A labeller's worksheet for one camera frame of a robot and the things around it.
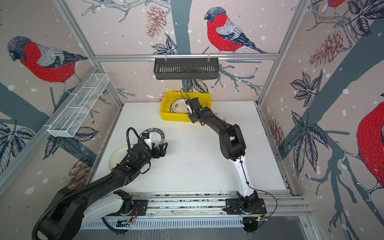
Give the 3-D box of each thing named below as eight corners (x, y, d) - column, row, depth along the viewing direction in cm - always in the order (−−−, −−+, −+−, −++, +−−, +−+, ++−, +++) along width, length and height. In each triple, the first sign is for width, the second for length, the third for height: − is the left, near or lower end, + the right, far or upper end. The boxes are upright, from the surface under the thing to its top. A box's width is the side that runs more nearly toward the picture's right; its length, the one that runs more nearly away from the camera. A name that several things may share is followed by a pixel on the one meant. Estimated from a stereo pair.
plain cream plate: (104, 166, 90) (102, 165, 89) (122, 142, 101) (121, 140, 100) (115, 170, 89) (114, 169, 87) (132, 145, 100) (131, 144, 98)
